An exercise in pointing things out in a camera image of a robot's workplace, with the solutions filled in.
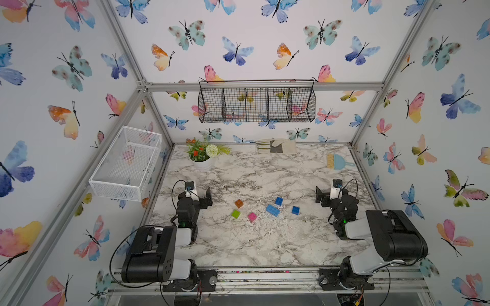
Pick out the long light blue lego brick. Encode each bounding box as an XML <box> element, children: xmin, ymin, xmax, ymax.
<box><xmin>266</xmin><ymin>205</ymin><xmax>281</xmax><ymax>218</ymax></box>

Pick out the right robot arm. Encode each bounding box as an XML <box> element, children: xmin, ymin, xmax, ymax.
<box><xmin>315</xmin><ymin>186</ymin><xmax>428</xmax><ymax>291</ymax></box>

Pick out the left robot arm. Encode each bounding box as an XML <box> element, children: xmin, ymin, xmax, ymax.
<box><xmin>119</xmin><ymin>187</ymin><xmax>213</xmax><ymax>292</ymax></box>

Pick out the green lego brick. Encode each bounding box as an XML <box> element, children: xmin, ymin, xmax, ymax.
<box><xmin>231</xmin><ymin>210</ymin><xmax>241</xmax><ymax>219</ymax></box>

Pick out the orange lego brick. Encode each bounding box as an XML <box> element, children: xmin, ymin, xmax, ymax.
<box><xmin>235</xmin><ymin>199</ymin><xmax>244</xmax><ymax>209</ymax></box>

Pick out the pink lego brick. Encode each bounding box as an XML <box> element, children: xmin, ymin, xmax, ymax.
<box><xmin>248</xmin><ymin>212</ymin><xmax>257</xmax><ymax>223</ymax></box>

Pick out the blue hand brush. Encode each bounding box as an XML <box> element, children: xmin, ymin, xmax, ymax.
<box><xmin>327</xmin><ymin>154</ymin><xmax>356</xmax><ymax>171</ymax></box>

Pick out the potted flower plant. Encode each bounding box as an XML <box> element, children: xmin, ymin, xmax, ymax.
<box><xmin>186</xmin><ymin>138</ymin><xmax>232</xmax><ymax>172</ymax></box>

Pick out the beige folded cloth stack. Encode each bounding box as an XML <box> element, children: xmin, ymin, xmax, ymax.
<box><xmin>255</xmin><ymin>138</ymin><xmax>297</xmax><ymax>155</ymax></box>

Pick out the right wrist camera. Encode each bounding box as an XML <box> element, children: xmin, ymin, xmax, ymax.
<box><xmin>330</xmin><ymin>179</ymin><xmax>343</xmax><ymax>200</ymax></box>

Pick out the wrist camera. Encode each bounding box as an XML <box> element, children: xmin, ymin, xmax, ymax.
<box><xmin>185</xmin><ymin>181</ymin><xmax>199</xmax><ymax>200</ymax></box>
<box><xmin>330</xmin><ymin>179</ymin><xmax>343</xmax><ymax>200</ymax></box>

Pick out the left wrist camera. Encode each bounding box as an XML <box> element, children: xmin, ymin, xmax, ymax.
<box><xmin>185</xmin><ymin>181</ymin><xmax>199</xmax><ymax>200</ymax></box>

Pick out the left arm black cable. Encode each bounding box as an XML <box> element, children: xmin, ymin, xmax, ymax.
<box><xmin>108</xmin><ymin>224</ymin><xmax>162</xmax><ymax>289</ymax></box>

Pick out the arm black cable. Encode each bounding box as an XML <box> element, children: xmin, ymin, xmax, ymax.
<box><xmin>376</xmin><ymin>263</ymin><xmax>392</xmax><ymax>306</ymax></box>
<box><xmin>108</xmin><ymin>224</ymin><xmax>162</xmax><ymax>289</ymax></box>

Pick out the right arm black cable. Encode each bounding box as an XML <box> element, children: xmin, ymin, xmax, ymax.
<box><xmin>376</xmin><ymin>263</ymin><xmax>392</xmax><ymax>306</ymax></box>

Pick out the white mesh wall basket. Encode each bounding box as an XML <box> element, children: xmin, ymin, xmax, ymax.
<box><xmin>89</xmin><ymin>126</ymin><xmax>162</xmax><ymax>201</ymax></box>

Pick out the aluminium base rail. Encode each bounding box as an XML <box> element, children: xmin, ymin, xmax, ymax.
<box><xmin>110</xmin><ymin>265</ymin><xmax>430</xmax><ymax>295</ymax></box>

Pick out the black wire wall basket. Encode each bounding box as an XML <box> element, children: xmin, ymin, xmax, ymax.
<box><xmin>198</xmin><ymin>80</ymin><xmax>316</xmax><ymax>124</ymax></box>

